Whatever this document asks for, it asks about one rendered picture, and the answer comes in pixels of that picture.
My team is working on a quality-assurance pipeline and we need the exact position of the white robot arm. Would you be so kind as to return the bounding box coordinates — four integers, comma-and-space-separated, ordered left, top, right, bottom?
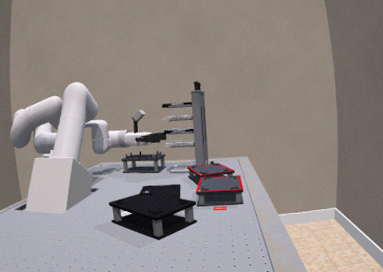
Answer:
11, 82, 127, 162

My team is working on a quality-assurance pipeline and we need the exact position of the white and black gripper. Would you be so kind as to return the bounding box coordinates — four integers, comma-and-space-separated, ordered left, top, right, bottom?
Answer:
124, 130, 166, 147

